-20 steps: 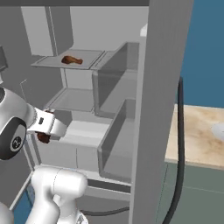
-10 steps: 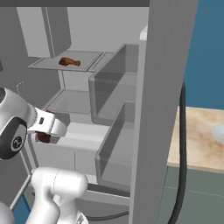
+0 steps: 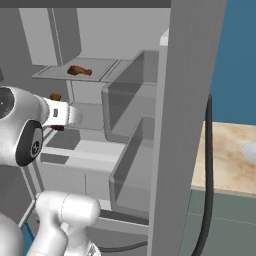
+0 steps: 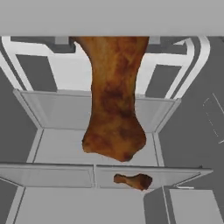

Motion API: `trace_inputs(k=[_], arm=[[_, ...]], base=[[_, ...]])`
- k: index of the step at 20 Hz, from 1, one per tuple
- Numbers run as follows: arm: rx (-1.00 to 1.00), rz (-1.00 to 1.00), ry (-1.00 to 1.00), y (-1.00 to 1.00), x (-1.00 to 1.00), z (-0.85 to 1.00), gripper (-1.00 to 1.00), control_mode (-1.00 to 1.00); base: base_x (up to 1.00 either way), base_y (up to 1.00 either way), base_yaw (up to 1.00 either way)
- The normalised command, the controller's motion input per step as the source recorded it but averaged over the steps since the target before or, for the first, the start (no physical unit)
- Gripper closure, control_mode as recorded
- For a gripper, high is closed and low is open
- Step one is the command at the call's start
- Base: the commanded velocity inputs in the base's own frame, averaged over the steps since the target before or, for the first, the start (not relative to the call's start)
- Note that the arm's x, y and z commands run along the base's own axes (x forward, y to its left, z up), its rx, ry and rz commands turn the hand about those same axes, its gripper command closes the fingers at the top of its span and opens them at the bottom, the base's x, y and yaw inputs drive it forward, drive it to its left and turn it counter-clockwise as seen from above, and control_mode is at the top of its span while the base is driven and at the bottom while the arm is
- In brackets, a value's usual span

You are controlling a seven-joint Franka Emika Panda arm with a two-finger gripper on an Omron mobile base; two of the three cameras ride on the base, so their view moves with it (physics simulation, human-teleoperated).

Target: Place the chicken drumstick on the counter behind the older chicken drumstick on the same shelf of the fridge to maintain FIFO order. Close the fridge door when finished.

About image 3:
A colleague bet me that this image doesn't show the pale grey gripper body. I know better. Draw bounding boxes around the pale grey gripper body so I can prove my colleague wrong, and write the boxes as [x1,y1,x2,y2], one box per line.
[65,103,84,130]

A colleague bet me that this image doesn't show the grey glass fridge shelf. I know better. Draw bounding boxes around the grey glass fridge shelf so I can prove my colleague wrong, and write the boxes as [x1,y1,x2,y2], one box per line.
[31,57,120,83]

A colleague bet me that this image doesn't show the grey fridge door bin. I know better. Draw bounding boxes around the grey fridge door bin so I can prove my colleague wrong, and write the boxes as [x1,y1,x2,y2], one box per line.
[100,49,160,145]
[108,115,156,220]

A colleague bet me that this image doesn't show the grey fridge drawer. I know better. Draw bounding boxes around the grey fridge drawer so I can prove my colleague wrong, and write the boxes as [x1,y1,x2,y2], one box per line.
[38,138,118,210]

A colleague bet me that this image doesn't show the grey fridge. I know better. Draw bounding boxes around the grey fridge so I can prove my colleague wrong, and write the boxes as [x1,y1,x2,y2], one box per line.
[0,7,172,256]

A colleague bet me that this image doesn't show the grey fridge door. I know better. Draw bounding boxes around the grey fridge door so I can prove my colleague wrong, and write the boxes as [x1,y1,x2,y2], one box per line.
[100,0,229,256]

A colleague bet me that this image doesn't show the white round dish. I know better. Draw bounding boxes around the white round dish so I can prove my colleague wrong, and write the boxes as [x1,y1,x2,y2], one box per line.
[241,141,256,168]

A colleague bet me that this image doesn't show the grey-green base cupboard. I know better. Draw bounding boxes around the grey-green base cupboard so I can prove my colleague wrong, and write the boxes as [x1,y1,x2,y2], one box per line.
[178,189,256,256]

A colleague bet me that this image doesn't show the black fridge door handle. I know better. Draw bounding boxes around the black fridge door handle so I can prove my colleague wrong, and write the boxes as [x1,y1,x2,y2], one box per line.
[191,94,215,256]

